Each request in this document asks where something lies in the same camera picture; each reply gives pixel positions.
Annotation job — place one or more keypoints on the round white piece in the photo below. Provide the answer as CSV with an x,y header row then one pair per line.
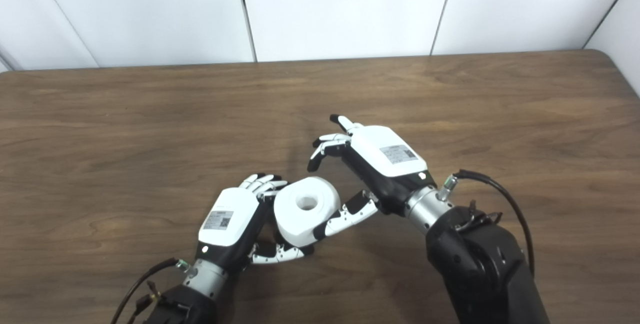
x,y
300,219

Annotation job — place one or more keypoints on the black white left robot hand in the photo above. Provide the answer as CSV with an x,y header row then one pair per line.
x,y
227,219

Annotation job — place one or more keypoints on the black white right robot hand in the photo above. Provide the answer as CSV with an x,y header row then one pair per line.
x,y
390,156

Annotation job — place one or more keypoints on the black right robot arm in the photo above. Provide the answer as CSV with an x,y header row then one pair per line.
x,y
485,269

